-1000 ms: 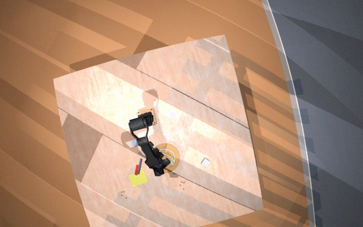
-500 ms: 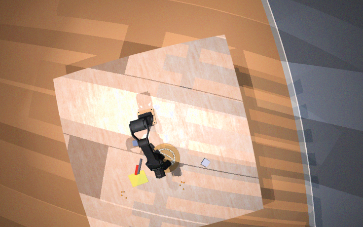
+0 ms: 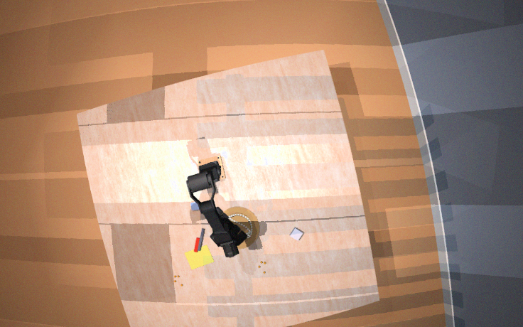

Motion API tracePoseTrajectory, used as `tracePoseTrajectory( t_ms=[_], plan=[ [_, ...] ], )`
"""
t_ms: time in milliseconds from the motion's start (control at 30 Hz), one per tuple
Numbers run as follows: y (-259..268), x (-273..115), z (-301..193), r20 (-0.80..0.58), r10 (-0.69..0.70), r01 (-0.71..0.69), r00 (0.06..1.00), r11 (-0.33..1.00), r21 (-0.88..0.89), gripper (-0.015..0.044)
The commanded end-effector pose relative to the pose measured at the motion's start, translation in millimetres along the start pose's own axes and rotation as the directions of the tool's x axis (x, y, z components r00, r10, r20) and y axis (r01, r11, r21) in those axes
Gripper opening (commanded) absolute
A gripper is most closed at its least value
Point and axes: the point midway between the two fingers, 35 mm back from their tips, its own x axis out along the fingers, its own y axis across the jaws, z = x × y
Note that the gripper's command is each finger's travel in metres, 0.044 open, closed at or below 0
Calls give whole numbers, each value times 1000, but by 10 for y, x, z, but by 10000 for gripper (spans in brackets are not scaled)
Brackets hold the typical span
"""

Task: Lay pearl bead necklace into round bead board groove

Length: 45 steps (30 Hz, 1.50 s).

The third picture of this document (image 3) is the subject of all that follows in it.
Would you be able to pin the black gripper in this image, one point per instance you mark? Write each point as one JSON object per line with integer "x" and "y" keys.
{"x": 241, "y": 237}

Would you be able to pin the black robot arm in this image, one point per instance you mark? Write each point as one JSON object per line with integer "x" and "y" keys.
{"x": 223, "y": 234}

